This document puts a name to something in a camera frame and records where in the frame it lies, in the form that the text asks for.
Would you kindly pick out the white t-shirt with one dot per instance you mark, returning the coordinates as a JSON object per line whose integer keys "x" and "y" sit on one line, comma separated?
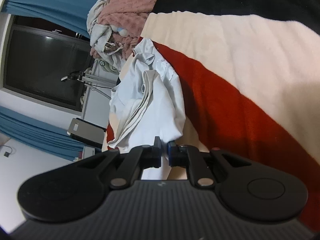
{"x": 148, "y": 102}

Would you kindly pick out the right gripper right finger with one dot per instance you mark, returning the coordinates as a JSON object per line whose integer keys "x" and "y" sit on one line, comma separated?
{"x": 198, "y": 164}

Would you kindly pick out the black chair with grey back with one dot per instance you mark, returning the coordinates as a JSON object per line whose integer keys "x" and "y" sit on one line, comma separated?
{"x": 88, "y": 133}

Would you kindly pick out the white tripod stand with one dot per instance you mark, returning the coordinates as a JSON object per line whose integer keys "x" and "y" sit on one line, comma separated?
{"x": 91, "y": 81}

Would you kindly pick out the pink fluffy blanket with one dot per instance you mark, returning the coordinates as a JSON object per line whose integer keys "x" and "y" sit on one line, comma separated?
{"x": 129, "y": 15}

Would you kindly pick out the dark window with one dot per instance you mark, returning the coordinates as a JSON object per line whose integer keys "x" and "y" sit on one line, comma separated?
{"x": 38, "y": 57}

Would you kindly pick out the striped fleece blanket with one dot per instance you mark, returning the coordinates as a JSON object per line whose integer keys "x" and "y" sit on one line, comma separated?
{"x": 249, "y": 71}

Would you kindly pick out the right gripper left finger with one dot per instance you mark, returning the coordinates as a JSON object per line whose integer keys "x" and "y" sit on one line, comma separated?
{"x": 132, "y": 164}

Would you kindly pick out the grey-white hoodie on pile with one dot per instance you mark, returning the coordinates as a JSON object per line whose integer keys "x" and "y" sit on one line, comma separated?
{"x": 103, "y": 45}

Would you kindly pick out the left blue curtain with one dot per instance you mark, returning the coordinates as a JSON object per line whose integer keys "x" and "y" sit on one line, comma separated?
{"x": 40, "y": 135}

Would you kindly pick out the light green garment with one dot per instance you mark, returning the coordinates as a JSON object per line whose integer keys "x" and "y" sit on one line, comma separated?
{"x": 107, "y": 67}

